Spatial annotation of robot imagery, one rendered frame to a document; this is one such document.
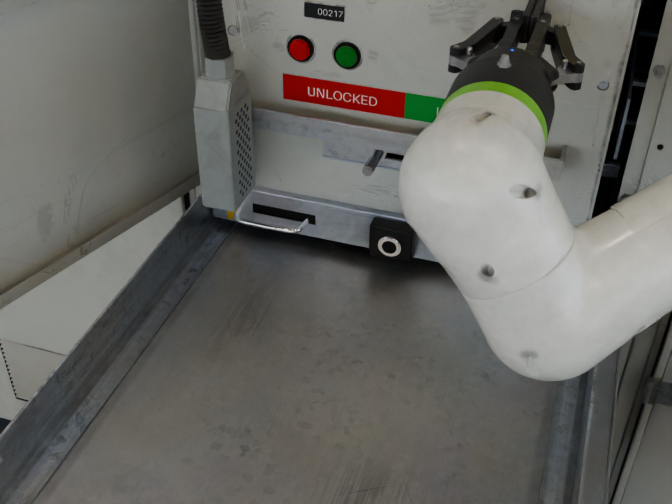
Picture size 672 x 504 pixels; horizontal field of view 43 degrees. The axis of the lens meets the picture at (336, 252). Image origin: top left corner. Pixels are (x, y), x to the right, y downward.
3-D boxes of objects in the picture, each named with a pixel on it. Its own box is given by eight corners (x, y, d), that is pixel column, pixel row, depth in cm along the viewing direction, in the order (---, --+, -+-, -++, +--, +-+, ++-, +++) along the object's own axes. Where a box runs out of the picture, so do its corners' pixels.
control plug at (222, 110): (236, 214, 110) (227, 89, 99) (201, 207, 111) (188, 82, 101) (259, 183, 116) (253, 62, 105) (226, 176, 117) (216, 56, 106)
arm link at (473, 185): (488, 132, 56) (352, 189, 62) (573, 279, 60) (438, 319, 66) (520, 48, 66) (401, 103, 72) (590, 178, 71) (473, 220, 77)
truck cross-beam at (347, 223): (594, 294, 112) (603, 258, 108) (213, 216, 125) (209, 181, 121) (597, 272, 115) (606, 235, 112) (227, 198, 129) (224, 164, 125)
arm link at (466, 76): (557, 80, 67) (441, 63, 69) (535, 205, 74) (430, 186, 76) (565, 49, 71) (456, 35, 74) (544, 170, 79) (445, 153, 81)
